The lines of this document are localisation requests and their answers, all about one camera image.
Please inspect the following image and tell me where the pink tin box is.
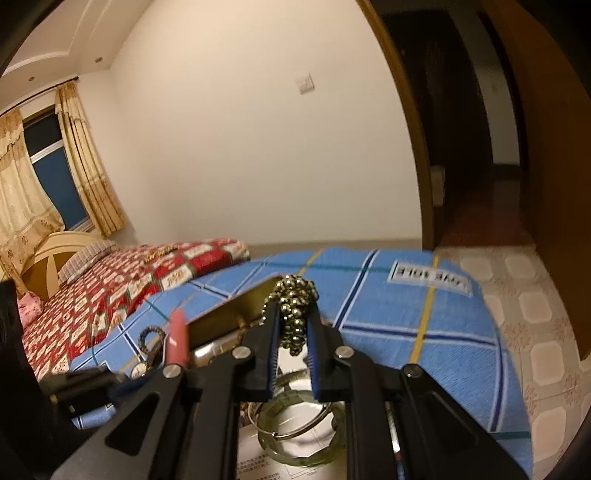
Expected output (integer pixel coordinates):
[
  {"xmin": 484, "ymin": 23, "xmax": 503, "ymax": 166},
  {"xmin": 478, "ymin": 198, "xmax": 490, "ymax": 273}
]
[{"xmin": 168, "ymin": 277, "xmax": 408, "ymax": 480}]

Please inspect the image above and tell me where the brown wooden door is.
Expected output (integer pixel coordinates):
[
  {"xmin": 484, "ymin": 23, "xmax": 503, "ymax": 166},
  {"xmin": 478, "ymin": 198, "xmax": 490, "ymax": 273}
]
[{"xmin": 480, "ymin": 0, "xmax": 591, "ymax": 361}]

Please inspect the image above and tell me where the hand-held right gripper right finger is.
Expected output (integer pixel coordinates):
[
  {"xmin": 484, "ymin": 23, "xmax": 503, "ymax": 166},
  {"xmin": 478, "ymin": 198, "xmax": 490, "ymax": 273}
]
[{"xmin": 306, "ymin": 305, "xmax": 532, "ymax": 480}]

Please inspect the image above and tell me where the striped pillow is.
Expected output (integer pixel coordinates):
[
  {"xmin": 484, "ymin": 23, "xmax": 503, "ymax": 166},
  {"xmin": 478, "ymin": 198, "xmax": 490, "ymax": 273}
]
[{"xmin": 58, "ymin": 239, "xmax": 119, "ymax": 284}]

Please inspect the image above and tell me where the brown wooden door frame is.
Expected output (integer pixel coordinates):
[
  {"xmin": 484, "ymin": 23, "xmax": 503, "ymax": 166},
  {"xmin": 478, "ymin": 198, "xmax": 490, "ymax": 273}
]
[{"xmin": 355, "ymin": 0, "xmax": 437, "ymax": 253}]

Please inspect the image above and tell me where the white bin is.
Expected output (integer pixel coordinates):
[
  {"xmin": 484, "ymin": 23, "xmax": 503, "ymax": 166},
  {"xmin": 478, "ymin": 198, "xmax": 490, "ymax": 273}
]
[{"xmin": 430, "ymin": 166, "xmax": 447, "ymax": 206}]

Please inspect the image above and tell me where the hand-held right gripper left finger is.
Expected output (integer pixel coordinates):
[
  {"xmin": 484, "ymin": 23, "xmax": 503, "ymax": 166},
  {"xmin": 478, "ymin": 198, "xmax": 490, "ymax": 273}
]
[{"xmin": 51, "ymin": 300, "xmax": 282, "ymax": 480}]

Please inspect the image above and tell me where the cream wooden headboard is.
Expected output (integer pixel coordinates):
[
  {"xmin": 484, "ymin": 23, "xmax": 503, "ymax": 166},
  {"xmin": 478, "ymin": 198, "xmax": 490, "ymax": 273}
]
[{"xmin": 0, "ymin": 231, "xmax": 100, "ymax": 304}]

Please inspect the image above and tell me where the pink cloth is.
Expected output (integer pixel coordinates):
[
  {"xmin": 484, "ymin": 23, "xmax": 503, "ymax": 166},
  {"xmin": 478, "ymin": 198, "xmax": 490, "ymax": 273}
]
[{"xmin": 17, "ymin": 292, "xmax": 45, "ymax": 326}]

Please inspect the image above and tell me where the window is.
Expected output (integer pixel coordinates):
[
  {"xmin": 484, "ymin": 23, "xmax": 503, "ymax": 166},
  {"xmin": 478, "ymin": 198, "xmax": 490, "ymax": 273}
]
[{"xmin": 23, "ymin": 106, "xmax": 98, "ymax": 232}]

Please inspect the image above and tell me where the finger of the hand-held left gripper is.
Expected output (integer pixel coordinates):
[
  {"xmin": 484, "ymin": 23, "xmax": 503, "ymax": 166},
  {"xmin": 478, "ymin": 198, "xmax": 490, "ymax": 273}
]
[{"xmin": 39, "ymin": 364, "xmax": 140, "ymax": 418}]

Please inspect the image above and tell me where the dark curtain rod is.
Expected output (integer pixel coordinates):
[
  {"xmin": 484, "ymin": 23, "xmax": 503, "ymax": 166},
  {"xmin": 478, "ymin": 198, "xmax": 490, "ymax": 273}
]
[{"xmin": 0, "ymin": 76, "xmax": 81, "ymax": 116}]

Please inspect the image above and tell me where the green jade bangle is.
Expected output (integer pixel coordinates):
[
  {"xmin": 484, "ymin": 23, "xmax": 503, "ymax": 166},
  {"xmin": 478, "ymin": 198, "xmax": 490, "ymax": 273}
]
[{"xmin": 256, "ymin": 390, "xmax": 347, "ymax": 468}]

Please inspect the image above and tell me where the blue plaid cloth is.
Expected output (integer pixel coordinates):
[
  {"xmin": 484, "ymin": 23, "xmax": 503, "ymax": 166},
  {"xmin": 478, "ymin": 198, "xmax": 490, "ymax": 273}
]
[{"xmin": 69, "ymin": 247, "xmax": 534, "ymax": 480}]

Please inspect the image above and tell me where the beige patterned curtain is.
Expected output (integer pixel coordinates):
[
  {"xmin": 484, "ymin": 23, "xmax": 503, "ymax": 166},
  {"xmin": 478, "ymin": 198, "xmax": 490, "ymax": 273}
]
[
  {"xmin": 0, "ymin": 108, "xmax": 66, "ymax": 274},
  {"xmin": 55, "ymin": 82, "xmax": 128, "ymax": 239}
]

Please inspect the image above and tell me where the thin silver ring bangle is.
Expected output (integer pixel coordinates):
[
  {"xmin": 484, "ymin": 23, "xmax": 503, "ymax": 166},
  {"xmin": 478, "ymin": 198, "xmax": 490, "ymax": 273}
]
[{"xmin": 247, "ymin": 369, "xmax": 334, "ymax": 440}]

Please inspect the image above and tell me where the printed paper leaflet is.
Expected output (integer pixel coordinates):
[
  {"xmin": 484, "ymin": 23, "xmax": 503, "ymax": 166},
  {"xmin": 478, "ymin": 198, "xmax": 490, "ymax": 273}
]
[{"xmin": 238, "ymin": 406, "xmax": 352, "ymax": 480}]

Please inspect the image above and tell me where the bed with red quilt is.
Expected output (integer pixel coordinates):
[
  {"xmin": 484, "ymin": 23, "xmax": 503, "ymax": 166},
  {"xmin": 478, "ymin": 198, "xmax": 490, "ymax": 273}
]
[{"xmin": 21, "ymin": 237, "xmax": 250, "ymax": 382}]

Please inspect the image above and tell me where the brown bead bracelet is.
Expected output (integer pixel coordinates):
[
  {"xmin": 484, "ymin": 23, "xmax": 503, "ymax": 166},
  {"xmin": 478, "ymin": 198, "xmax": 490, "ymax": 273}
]
[{"xmin": 137, "ymin": 326, "xmax": 166, "ymax": 359}]

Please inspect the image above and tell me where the brown bead string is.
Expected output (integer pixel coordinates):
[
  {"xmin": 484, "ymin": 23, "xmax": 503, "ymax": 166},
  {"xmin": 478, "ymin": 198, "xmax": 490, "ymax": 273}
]
[{"xmin": 143, "ymin": 246, "xmax": 179, "ymax": 264}]

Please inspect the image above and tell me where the dark cloth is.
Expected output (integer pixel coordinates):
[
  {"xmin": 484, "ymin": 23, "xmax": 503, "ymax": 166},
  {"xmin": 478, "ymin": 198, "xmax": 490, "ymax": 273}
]
[{"xmin": 0, "ymin": 279, "xmax": 40, "ymax": 393}]

